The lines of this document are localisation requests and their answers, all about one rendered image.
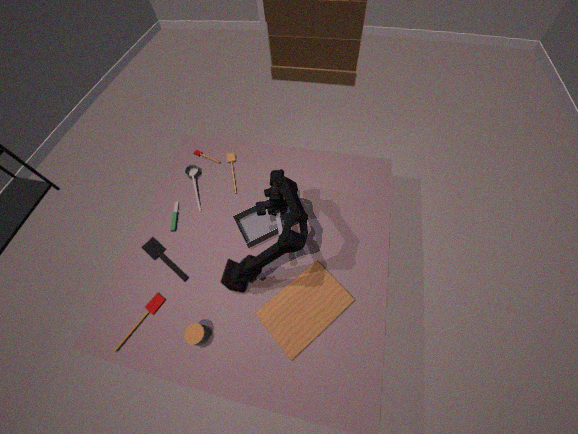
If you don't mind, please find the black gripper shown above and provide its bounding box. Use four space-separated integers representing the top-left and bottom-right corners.
256 199 288 216

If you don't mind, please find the wooden board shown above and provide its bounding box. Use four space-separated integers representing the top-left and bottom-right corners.
255 260 355 360

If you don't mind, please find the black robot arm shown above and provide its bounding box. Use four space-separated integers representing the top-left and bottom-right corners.
228 169 308 284

